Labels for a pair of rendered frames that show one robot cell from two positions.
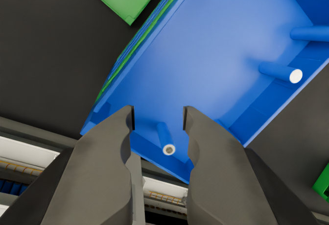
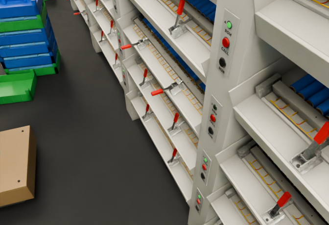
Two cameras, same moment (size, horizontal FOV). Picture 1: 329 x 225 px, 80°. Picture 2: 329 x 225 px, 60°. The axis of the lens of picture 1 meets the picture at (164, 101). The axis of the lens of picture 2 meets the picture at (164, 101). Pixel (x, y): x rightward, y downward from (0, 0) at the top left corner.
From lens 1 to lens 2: 165 cm
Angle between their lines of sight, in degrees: 25
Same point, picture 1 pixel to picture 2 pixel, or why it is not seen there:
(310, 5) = not seen: outside the picture
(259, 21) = not seen: outside the picture
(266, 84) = (8, 1)
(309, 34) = not seen: outside the picture
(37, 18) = (61, 98)
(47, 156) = (103, 46)
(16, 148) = (107, 53)
